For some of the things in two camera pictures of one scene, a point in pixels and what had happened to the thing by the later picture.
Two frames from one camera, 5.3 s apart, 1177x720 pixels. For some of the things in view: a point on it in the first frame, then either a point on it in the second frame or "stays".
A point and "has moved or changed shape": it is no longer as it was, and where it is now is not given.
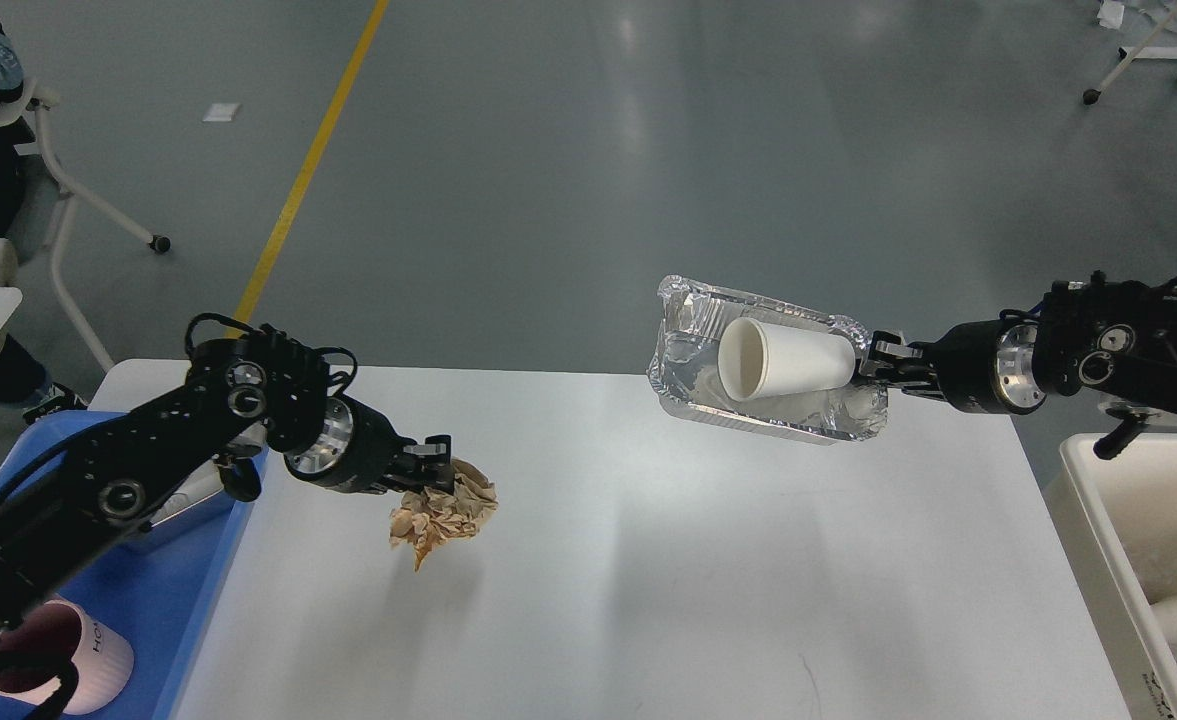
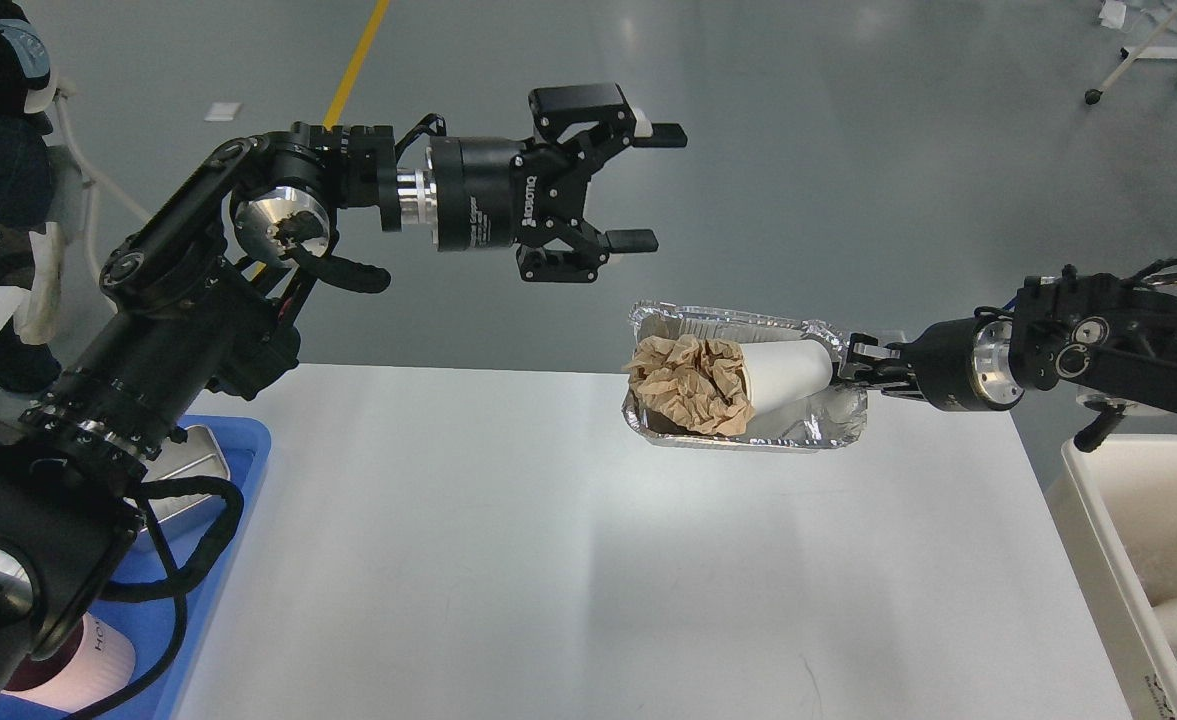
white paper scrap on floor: [221, 111] stays
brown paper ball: [426, 517] → [699, 383]
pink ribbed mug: [59, 630] stays
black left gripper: [357, 450] → [467, 190]
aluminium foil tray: [692, 320] has moved or changed shape
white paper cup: [758, 359] has moved or changed shape
